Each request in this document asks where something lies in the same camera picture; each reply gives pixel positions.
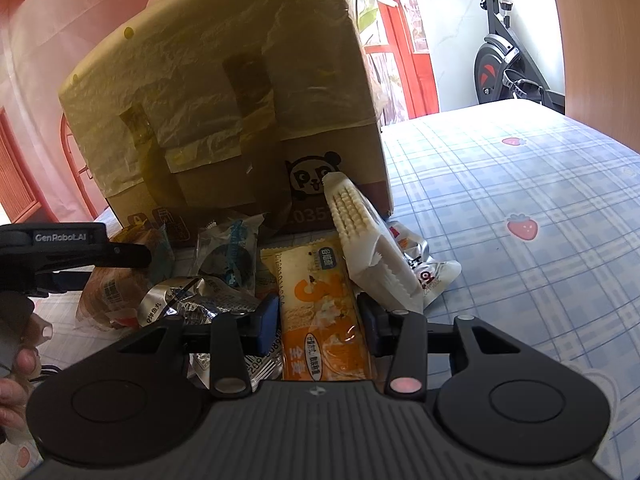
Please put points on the silver foil snack packet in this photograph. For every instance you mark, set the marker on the silver foil snack packet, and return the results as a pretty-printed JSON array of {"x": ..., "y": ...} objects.
[
  {"x": 267, "y": 367},
  {"x": 200, "y": 305}
]

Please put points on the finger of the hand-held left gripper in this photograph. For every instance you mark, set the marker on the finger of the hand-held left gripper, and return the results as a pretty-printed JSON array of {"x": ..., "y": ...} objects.
[{"x": 127, "y": 256}]

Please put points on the white corn-print snack packet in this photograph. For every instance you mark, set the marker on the white corn-print snack packet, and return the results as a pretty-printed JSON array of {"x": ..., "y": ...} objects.
[{"x": 350, "y": 220}]

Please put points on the black exercise bike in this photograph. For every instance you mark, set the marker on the black exercise bike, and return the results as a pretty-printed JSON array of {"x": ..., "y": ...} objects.
[{"x": 495, "y": 70}]

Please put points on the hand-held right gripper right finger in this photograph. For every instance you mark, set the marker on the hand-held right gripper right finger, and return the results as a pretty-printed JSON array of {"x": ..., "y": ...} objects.
[{"x": 367, "y": 322}]

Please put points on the white red-print pouch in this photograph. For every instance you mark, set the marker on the white red-print pouch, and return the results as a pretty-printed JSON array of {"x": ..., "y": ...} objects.
[{"x": 435, "y": 280}]

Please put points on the clear bread packet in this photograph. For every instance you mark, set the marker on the clear bread packet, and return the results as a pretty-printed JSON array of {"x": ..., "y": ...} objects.
[{"x": 110, "y": 290}]

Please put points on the wooden panel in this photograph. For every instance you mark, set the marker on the wooden panel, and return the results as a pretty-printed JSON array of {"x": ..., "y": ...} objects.
[{"x": 600, "y": 35}]

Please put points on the plastic-wrapped cardboard box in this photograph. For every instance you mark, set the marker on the plastic-wrapped cardboard box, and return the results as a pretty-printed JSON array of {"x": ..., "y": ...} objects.
[{"x": 225, "y": 85}]

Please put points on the person's left hand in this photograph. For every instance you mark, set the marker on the person's left hand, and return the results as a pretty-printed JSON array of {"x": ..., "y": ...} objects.
[{"x": 12, "y": 402}]

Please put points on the dark cookie packet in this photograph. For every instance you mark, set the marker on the dark cookie packet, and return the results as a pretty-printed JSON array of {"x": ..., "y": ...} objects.
[{"x": 230, "y": 260}]

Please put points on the silver red-print pouch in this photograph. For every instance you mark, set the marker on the silver red-print pouch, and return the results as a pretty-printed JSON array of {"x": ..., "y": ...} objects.
[{"x": 407, "y": 240}]

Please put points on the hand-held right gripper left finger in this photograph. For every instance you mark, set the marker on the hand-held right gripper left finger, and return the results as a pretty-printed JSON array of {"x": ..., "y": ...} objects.
[{"x": 267, "y": 322}]

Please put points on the orange white snack bar packet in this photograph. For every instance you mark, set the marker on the orange white snack bar packet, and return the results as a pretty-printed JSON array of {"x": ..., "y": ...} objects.
[{"x": 320, "y": 300}]

